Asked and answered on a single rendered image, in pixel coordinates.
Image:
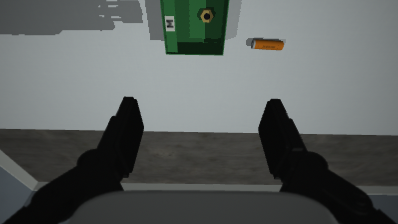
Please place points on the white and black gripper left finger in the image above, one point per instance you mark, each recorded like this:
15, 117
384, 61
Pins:
98, 171

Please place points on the orange aa battery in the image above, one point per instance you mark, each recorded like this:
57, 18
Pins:
267, 44

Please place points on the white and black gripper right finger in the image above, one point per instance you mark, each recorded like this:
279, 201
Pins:
306, 173

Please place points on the brass hex nut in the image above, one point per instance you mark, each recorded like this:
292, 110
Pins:
206, 15

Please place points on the green rack of bins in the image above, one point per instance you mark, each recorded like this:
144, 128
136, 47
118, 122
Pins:
184, 31

